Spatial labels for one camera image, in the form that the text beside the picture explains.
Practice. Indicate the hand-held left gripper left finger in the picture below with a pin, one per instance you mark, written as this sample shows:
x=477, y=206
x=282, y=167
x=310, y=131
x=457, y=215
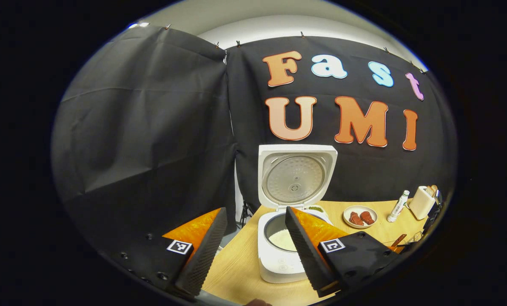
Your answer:
x=202, y=255

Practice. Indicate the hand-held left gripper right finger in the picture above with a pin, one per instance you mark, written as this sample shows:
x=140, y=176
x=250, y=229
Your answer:
x=304, y=250

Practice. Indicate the white rice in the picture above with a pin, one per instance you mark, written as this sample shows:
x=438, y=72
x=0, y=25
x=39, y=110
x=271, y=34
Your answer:
x=281, y=240

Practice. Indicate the white rice cooker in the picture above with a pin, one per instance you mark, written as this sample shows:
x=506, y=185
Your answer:
x=274, y=263

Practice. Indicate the brown wooden spoon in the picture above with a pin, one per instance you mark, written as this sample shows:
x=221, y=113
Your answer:
x=399, y=241

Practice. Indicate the white toaster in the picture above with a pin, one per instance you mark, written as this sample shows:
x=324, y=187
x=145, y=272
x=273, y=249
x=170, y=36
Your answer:
x=420, y=204

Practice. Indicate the white drink bottle green label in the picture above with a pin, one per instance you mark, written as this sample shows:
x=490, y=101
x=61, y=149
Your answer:
x=397, y=208

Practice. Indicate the white round plate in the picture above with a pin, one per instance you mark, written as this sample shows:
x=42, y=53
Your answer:
x=347, y=219

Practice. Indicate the black tripod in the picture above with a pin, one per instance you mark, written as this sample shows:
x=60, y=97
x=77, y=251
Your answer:
x=246, y=214

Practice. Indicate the red meat piece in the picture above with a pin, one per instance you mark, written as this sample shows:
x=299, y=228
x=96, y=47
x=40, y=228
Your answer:
x=367, y=217
x=355, y=219

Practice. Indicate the black backdrop cloth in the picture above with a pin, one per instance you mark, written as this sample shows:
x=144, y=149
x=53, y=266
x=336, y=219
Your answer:
x=143, y=127

